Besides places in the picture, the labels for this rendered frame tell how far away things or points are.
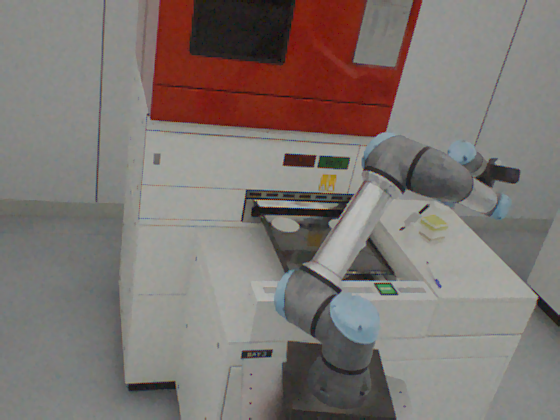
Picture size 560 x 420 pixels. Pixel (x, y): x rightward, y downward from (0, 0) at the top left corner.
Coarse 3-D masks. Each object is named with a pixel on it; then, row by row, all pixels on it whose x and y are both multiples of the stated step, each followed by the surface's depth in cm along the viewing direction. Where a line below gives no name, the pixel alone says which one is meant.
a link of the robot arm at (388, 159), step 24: (384, 144) 154; (408, 144) 152; (384, 168) 151; (408, 168) 149; (360, 192) 153; (384, 192) 152; (360, 216) 151; (336, 240) 150; (360, 240) 151; (312, 264) 150; (336, 264) 149; (288, 288) 149; (312, 288) 147; (336, 288) 148; (288, 312) 148; (312, 312) 144; (312, 336) 148
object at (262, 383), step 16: (256, 368) 165; (272, 368) 166; (256, 384) 160; (272, 384) 161; (400, 384) 170; (256, 400) 155; (272, 400) 156; (400, 400) 164; (240, 416) 150; (256, 416) 151; (272, 416) 152; (400, 416) 159
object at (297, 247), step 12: (264, 216) 223; (276, 216) 224; (288, 216) 226; (300, 216) 227; (312, 216) 229; (300, 228) 220; (312, 228) 221; (324, 228) 223; (276, 240) 209; (288, 240) 211; (300, 240) 212; (312, 240) 214; (324, 240) 215; (288, 252) 204; (300, 252) 205; (312, 252) 207; (360, 252) 212; (372, 252) 214; (288, 264) 197; (300, 264) 199; (360, 264) 205; (372, 264) 207; (384, 264) 208
